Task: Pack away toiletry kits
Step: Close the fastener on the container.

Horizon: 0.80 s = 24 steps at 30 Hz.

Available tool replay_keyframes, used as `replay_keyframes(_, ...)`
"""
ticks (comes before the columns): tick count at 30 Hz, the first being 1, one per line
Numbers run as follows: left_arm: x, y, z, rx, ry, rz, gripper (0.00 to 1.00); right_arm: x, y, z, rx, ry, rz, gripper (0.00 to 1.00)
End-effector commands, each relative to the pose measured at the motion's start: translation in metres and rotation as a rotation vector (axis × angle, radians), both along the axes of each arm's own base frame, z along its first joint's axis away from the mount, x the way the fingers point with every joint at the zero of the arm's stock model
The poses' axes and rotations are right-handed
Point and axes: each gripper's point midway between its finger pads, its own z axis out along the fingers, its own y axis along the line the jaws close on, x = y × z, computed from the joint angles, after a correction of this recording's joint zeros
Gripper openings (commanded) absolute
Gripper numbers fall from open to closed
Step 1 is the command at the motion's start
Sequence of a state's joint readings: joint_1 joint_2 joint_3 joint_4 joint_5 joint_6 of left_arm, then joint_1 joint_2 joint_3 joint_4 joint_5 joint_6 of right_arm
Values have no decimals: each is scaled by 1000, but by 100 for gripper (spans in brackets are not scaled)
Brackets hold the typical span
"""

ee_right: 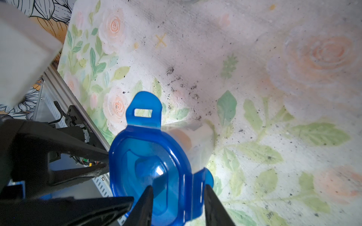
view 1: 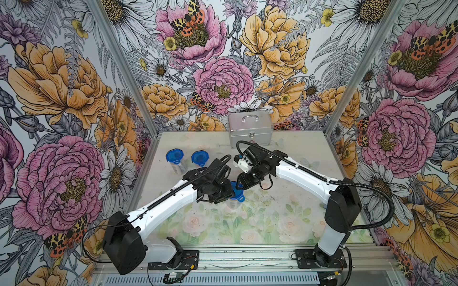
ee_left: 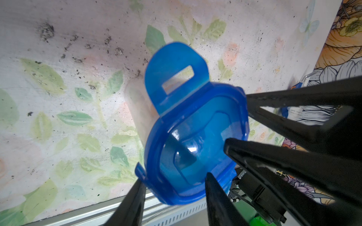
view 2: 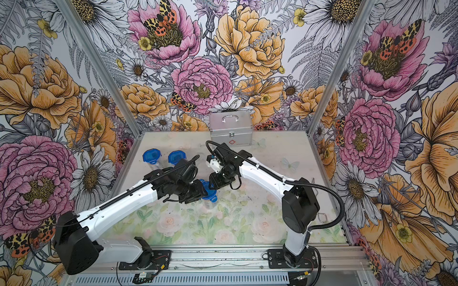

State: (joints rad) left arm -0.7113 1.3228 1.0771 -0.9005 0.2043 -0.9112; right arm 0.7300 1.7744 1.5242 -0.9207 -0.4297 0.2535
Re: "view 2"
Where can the clear packet right edge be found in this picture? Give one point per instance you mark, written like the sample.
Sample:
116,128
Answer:
321,217

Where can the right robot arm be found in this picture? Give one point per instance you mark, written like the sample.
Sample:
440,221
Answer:
299,203

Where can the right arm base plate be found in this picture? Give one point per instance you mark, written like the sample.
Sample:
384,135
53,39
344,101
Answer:
284,259

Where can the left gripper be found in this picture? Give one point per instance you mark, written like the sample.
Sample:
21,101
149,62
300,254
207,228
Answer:
198,192

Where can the silver metal first-aid case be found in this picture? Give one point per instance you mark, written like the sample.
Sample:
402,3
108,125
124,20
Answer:
231,128

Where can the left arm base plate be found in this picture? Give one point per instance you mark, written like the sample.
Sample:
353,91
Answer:
150,260

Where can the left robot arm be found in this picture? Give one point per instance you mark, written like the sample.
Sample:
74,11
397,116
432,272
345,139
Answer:
76,240

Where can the blue lid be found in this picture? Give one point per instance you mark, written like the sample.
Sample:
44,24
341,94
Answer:
152,156
176,156
210,191

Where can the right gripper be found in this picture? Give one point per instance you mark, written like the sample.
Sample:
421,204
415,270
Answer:
214,180

